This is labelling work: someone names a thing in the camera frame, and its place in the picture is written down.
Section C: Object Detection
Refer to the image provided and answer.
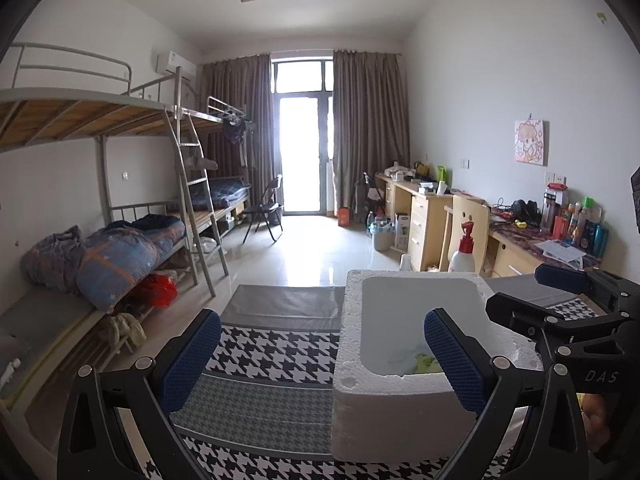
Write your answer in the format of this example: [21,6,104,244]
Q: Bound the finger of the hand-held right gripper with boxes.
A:
[485,292,631,356]
[535,265,640,313]

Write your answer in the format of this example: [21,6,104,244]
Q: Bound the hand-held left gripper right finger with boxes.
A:
[424,307,591,480]

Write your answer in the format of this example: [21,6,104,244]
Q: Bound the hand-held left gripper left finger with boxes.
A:
[57,308,222,480]

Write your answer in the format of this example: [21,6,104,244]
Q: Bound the white foam box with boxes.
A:
[330,270,543,461]

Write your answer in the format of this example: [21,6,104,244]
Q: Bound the person's right hand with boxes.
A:
[575,392,608,453]

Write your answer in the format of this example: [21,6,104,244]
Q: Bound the white paper sheets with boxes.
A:
[535,240,586,263]

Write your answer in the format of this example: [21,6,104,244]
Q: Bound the cluster of toiletry bottles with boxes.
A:
[542,182,611,256]

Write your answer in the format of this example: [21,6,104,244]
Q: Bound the red plastic bag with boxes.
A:
[137,274,178,309]

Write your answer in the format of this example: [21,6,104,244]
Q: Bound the beige cloth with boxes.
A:
[97,312,146,356]

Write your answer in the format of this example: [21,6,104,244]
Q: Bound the black headphones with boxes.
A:
[510,199,541,223]

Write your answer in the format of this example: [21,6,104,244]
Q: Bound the white spray bottle red top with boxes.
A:
[448,221,483,276]

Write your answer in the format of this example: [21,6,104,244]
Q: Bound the wooden chair with smiley face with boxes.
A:
[440,195,491,276]

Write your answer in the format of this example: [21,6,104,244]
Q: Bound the blue checked quilt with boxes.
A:
[77,214,187,313]

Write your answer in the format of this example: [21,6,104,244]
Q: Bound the wooden desk with drawers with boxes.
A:
[375,172,453,273]

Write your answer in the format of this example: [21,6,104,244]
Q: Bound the grey bucket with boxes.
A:
[372,222,393,252]

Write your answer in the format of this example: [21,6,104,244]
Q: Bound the black folding chair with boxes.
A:
[242,174,284,245]

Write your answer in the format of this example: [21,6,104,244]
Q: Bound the blue grey patterned cloth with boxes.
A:
[22,225,86,296]

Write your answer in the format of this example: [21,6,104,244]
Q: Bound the blue mattress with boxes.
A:
[190,176,251,211]

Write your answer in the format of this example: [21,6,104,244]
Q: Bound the dark hanging clothes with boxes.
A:
[222,117,256,168]

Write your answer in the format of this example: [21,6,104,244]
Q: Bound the glass balcony door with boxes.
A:
[270,59,335,216]

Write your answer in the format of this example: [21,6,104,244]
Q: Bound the brown curtain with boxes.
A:
[200,54,273,211]
[332,49,412,218]

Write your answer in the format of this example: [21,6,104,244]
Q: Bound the metal bunk bed with ladder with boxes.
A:
[0,42,231,461]

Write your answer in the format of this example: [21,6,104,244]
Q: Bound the white air conditioner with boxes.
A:
[156,51,197,79]

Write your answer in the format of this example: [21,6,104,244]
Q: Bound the cartoon wall picture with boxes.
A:
[513,120,545,166]

